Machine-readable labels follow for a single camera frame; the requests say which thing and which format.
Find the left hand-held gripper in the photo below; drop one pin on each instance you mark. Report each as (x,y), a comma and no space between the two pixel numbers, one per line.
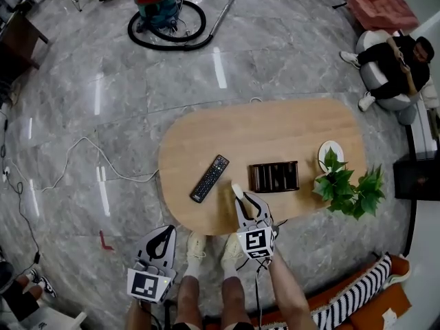
(144,285)

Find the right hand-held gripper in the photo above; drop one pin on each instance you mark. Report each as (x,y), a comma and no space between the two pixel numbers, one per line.
(256,242)

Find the white remote control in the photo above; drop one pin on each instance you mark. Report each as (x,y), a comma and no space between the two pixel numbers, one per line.
(237,190)

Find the dark brown remote holder box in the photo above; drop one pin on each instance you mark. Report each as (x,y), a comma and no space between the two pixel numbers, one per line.
(274,189)

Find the black remote control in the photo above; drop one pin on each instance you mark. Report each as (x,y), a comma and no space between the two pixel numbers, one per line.
(209,179)

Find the person's left forearm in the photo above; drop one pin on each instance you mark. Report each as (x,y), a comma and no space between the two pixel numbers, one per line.
(135,316)

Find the person's right forearm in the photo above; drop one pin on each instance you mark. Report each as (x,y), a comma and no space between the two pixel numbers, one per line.
(288,294)

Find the white box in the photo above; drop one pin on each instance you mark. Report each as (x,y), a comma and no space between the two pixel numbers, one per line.
(51,321)

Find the person's left beige shoe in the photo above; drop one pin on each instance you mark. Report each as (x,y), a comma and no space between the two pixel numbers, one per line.
(196,246)

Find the person's beige shoe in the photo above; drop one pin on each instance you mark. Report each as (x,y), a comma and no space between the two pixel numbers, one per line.
(231,251)
(196,246)

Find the person's right beige shoe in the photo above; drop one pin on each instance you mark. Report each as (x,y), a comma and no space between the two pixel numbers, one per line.
(231,251)

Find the person's left leg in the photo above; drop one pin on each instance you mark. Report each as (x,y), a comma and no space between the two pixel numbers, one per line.
(189,297)

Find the person's leg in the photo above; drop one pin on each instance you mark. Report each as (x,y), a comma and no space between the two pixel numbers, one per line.
(189,297)
(235,297)

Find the oval wooden coffee table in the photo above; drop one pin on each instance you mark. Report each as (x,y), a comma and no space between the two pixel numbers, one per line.
(261,129)

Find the person's right leg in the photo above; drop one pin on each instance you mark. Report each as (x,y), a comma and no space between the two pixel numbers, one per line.
(235,297)

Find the white round dish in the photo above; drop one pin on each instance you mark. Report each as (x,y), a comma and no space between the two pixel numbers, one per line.
(324,153)

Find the green potted plant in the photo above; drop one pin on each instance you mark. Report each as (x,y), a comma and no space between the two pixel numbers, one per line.
(343,187)

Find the black white striped blanket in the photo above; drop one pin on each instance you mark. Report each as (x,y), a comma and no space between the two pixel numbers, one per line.
(354,297)

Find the orange sofa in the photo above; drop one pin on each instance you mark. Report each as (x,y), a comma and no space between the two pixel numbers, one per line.
(378,308)

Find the white power strip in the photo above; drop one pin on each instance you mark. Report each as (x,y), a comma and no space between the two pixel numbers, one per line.
(6,174)

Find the black glass-door cabinet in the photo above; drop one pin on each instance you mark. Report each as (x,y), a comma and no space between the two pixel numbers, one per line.
(419,177)

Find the white dotted cloth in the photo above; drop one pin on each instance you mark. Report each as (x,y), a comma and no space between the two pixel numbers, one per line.
(390,320)

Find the white beanbag seat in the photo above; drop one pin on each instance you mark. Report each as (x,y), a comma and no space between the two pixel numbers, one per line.
(371,77)

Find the grey round cushion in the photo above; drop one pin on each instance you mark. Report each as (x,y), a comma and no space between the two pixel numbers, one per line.
(406,115)

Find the white low bench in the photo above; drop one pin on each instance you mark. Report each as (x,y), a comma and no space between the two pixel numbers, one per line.
(421,132)

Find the cream tote bag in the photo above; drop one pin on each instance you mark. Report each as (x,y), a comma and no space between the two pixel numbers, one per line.
(433,95)

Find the pink armchair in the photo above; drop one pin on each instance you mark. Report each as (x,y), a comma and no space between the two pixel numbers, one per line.
(381,5)

